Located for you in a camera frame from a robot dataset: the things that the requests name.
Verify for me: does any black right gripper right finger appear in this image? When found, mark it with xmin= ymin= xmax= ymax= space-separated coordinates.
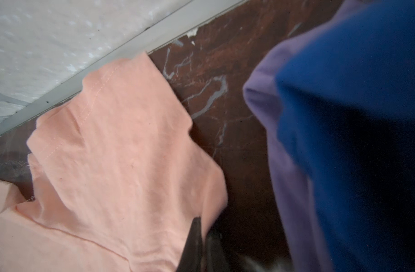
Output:
xmin=205 ymin=229 xmax=231 ymax=272

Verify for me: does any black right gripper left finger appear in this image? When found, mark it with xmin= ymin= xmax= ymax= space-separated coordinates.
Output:
xmin=176 ymin=217 xmax=204 ymax=272

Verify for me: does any pink graphic t-shirt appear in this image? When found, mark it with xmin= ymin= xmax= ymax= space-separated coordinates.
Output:
xmin=0 ymin=53 xmax=227 ymax=272

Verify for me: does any purple folded t-shirt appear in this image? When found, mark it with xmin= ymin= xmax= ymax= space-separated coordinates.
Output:
xmin=243 ymin=0 xmax=368 ymax=272

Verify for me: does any blue folded t-shirt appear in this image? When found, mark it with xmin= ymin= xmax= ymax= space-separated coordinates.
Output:
xmin=275 ymin=1 xmax=415 ymax=272

